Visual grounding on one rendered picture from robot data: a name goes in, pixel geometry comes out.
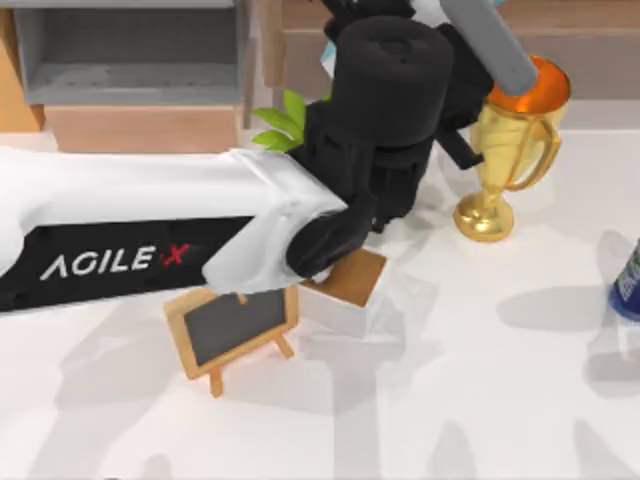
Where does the gold trophy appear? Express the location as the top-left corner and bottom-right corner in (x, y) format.
(452, 54), (572, 245)

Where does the wooden cupboard with drawers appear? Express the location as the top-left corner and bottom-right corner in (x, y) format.
(263, 0), (640, 100)

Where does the pale teal object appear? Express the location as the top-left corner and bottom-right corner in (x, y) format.
(318, 36), (338, 77)

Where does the white square pot brown top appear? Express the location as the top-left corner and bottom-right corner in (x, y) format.
(298, 248), (390, 340)

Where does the green leafy plant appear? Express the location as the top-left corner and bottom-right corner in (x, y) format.
(250, 89), (307, 154)

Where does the blue bottle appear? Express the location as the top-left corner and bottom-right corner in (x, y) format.
(606, 238), (640, 322)

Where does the wooden framed blackboard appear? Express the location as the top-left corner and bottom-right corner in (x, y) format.
(163, 286), (301, 399)

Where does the grey cabinet dark inside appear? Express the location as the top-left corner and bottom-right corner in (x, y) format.
(13, 0), (250, 107)

